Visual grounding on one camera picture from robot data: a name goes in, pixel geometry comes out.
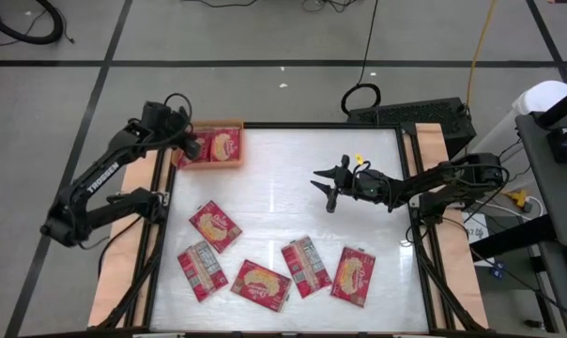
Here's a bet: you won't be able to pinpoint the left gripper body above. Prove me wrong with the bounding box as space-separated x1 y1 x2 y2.
142 100 193 142

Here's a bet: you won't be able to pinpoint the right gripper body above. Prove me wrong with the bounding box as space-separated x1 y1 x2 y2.
328 155 392 213

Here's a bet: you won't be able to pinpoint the red popcorn bag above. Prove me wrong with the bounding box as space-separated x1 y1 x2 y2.
210 127 241 163
176 240 230 303
281 235 333 300
177 131 214 168
188 200 243 254
230 259 293 313
329 247 377 311

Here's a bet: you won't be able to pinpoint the black computer case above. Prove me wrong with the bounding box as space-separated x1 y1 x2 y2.
346 97 478 160

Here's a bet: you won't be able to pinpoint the white paper sheet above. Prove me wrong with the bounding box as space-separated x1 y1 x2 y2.
462 211 492 244

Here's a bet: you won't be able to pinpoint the white lined bin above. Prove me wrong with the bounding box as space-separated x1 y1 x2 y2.
468 80 567 193

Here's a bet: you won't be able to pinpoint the light wooden board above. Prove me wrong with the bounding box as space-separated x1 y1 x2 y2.
413 122 490 330
86 122 177 329

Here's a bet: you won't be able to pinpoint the yellow power plug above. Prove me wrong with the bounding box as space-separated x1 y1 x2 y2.
503 187 533 212

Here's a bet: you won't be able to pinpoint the black desk crossbar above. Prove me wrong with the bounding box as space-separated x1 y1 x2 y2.
468 213 559 262

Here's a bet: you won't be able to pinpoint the grey side desk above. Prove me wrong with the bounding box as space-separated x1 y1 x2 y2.
515 112 567 338

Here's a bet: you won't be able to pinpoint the black screen device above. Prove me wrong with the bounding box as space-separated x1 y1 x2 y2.
545 126 567 164

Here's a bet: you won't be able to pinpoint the black desk bar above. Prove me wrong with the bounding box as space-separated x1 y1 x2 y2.
536 83 567 129

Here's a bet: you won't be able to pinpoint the black table frame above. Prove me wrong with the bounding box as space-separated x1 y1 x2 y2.
93 120 490 338

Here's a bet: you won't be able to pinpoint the black coiled power cable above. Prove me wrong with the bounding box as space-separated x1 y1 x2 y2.
340 0 382 117

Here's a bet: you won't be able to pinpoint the white cable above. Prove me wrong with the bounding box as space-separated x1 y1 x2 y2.
475 194 546 221

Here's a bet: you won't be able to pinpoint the thick black hose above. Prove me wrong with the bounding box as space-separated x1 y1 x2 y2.
0 0 65 46

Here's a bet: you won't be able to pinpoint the tangled black cables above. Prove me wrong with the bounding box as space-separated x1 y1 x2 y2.
300 0 362 14

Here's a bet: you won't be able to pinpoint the thin black floor cable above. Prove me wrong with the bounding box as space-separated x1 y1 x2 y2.
469 246 567 325

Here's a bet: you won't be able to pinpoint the yellow cable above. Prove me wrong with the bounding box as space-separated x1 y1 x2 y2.
464 0 499 118

